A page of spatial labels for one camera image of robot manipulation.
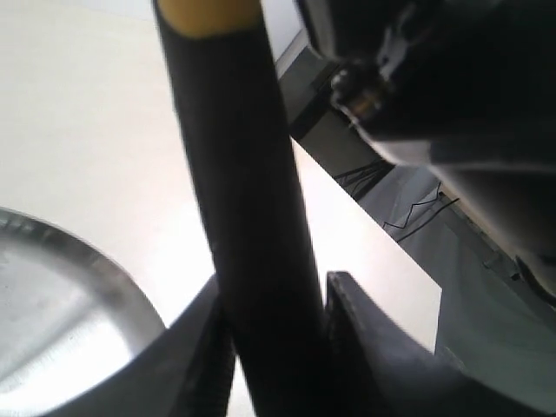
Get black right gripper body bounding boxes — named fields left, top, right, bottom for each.
left=298, top=1, right=555, bottom=165

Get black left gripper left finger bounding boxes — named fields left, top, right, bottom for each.
left=64, top=277, right=235, bottom=416

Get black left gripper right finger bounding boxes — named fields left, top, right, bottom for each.
left=326, top=272, right=539, bottom=416

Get yellow black claw hammer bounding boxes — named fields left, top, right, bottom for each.
left=154, top=1, right=341, bottom=416

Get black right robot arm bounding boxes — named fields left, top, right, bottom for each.
left=297, top=1, right=555, bottom=303

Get round steel plate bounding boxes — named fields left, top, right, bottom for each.
left=1, top=208, right=165, bottom=416

